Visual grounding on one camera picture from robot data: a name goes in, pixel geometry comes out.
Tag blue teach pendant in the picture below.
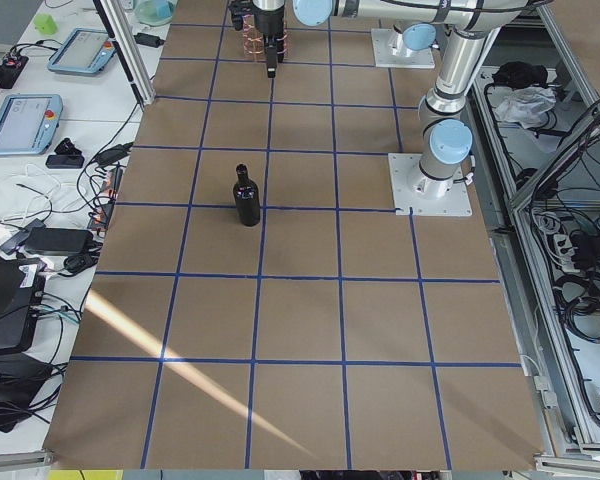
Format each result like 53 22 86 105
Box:
47 28 115 76
0 94 63 156

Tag blue teach pendant near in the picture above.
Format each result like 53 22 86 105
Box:
0 94 63 156

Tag white power strip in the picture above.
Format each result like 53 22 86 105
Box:
536 212 578 274

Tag copper wire wine basket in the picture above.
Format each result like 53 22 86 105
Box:
242 14 288 63

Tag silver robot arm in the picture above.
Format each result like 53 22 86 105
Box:
230 1 436 79
293 1 540 199

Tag black cloth bundle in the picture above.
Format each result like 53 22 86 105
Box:
492 61 548 89

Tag coiled black cables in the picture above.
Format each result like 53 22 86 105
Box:
552 269 600 346

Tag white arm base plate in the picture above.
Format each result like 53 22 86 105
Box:
388 153 472 217
371 25 435 69

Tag green plastic object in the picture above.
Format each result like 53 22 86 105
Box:
33 13 58 35

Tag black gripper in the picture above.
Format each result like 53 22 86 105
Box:
252 0 285 79

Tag blue teach pendant far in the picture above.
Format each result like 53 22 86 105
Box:
47 28 115 76

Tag black laptop computer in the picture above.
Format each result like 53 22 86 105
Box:
0 256 45 355

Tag dark glass wine bottle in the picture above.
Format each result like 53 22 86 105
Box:
233 164 261 227

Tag small black device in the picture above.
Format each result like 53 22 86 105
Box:
45 137 85 169

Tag black power adapter brick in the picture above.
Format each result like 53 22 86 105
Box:
24 227 93 256

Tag aluminium frame post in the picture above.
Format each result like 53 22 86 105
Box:
93 0 155 107

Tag crumpled white cloth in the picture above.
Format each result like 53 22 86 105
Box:
494 87 556 129

